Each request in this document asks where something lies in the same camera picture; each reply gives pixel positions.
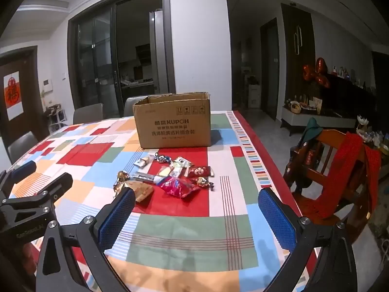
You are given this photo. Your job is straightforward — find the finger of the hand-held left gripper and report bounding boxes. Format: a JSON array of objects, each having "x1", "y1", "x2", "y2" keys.
[
  {"x1": 0, "y1": 160, "x2": 37, "y2": 191},
  {"x1": 14, "y1": 172, "x2": 74, "y2": 209}
]

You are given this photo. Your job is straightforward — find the red paper door poster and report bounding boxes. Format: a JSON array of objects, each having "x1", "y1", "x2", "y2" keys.
[{"x1": 3, "y1": 71, "x2": 24, "y2": 121}]

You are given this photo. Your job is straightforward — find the long silver snack packet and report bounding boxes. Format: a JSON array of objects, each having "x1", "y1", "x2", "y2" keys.
[{"x1": 131, "y1": 172, "x2": 160, "y2": 185}]

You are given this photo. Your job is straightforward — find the red foil balloons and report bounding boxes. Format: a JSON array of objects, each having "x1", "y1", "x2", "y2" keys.
[{"x1": 302, "y1": 57, "x2": 332, "y2": 89}]

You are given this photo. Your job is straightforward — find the grey refrigerator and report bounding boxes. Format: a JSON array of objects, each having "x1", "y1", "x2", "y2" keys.
[{"x1": 149, "y1": 8, "x2": 173, "y2": 95}]

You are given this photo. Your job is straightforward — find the dark wardrobe with metal handles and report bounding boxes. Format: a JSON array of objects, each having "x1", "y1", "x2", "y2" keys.
[{"x1": 281, "y1": 3, "x2": 316, "y2": 108}]

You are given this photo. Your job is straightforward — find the dark wooden door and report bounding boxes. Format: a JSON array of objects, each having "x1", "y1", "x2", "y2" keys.
[{"x1": 0, "y1": 46, "x2": 50, "y2": 159}]

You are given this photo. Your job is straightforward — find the gold round candy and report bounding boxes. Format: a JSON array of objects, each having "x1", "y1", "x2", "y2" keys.
[{"x1": 114, "y1": 170, "x2": 130, "y2": 194}]

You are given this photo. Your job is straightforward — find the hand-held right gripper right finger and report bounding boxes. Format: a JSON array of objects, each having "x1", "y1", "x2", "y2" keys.
[{"x1": 258, "y1": 188, "x2": 358, "y2": 292}]

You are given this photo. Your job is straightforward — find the white spotted snack packet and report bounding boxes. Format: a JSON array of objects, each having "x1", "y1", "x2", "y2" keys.
[{"x1": 170, "y1": 156, "x2": 192, "y2": 168}]

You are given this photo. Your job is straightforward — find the pink snack packet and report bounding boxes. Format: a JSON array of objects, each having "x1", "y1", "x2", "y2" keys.
[{"x1": 156, "y1": 176, "x2": 201, "y2": 200}]

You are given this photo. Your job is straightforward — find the white low cabinet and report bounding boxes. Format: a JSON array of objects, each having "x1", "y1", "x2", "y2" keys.
[{"x1": 281, "y1": 105, "x2": 358, "y2": 136}]

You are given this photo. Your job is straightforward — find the yellow and white snack packet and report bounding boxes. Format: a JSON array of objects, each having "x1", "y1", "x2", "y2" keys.
[{"x1": 156, "y1": 165, "x2": 174, "y2": 179}]

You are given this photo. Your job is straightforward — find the dark sideboard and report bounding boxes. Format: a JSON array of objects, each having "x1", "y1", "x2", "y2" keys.
[{"x1": 320, "y1": 73, "x2": 379, "y2": 119}]

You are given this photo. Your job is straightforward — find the dark framed sliding glass door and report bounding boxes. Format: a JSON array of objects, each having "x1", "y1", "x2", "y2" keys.
[{"x1": 67, "y1": 0, "x2": 177, "y2": 119}]

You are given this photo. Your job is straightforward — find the brown cardboard box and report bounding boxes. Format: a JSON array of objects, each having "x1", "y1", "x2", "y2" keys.
[{"x1": 133, "y1": 91, "x2": 212, "y2": 149}]

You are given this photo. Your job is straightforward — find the grey upholstered chair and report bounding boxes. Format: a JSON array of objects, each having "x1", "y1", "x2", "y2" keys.
[
  {"x1": 73, "y1": 103, "x2": 104, "y2": 125},
  {"x1": 124, "y1": 96, "x2": 174, "y2": 118},
  {"x1": 7, "y1": 131, "x2": 39, "y2": 165}
]

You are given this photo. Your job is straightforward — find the brown foil snack packet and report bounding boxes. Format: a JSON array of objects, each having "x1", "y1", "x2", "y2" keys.
[{"x1": 122, "y1": 181, "x2": 155, "y2": 204}]

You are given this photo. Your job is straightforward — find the white storage box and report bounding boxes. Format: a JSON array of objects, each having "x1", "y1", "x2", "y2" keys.
[{"x1": 248, "y1": 83, "x2": 261, "y2": 109}]

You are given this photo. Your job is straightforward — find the brown wooden chair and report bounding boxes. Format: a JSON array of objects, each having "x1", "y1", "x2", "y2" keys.
[{"x1": 283, "y1": 128, "x2": 381, "y2": 244}]

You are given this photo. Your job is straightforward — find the small cluttered rack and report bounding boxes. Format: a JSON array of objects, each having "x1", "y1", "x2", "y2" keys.
[{"x1": 45, "y1": 103, "x2": 68, "y2": 132}]

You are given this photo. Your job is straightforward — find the dark red snack packet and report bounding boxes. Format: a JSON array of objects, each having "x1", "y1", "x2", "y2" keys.
[{"x1": 186, "y1": 164, "x2": 215, "y2": 179}]

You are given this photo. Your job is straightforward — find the green cloth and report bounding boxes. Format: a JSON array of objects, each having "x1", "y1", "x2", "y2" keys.
[{"x1": 299, "y1": 117, "x2": 324, "y2": 147}]

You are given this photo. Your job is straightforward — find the dark hallway door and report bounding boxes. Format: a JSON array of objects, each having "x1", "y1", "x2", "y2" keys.
[{"x1": 260, "y1": 17, "x2": 280, "y2": 121}]

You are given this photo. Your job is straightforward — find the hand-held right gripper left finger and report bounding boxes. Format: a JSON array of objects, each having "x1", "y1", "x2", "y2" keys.
[{"x1": 34, "y1": 186, "x2": 136, "y2": 292}]

